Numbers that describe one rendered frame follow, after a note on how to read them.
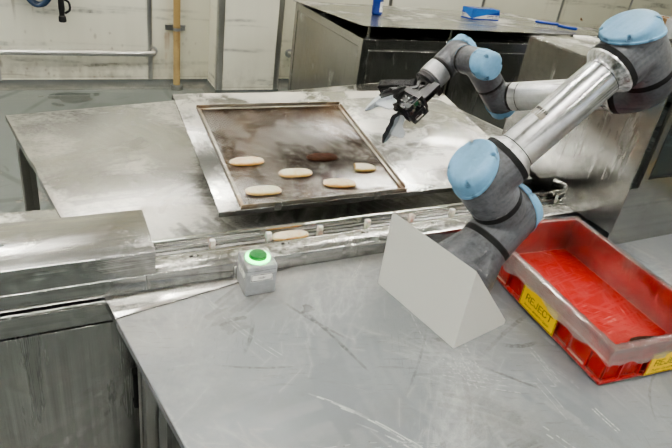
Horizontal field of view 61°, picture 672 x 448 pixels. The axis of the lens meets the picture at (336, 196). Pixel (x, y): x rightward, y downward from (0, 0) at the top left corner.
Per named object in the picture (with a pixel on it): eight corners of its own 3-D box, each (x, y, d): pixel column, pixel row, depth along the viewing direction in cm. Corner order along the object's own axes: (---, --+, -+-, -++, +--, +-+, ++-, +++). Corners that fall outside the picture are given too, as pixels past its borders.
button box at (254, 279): (241, 310, 126) (244, 269, 121) (231, 289, 132) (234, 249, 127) (276, 303, 129) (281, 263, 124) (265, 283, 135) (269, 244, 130)
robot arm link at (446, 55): (473, 33, 150) (453, 29, 157) (444, 61, 149) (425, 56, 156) (484, 56, 155) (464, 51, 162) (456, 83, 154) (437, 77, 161)
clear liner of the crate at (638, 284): (598, 390, 113) (615, 353, 108) (467, 253, 152) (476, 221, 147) (714, 363, 125) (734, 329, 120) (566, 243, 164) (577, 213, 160)
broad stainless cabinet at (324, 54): (339, 192, 354) (364, 26, 306) (280, 128, 435) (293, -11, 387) (563, 170, 437) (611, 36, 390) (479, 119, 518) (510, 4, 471)
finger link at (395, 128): (393, 150, 157) (407, 120, 153) (379, 140, 160) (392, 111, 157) (400, 151, 159) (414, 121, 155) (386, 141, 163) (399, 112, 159)
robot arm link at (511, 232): (517, 266, 125) (557, 221, 127) (494, 231, 117) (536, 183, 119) (480, 244, 135) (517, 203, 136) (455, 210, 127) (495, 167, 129)
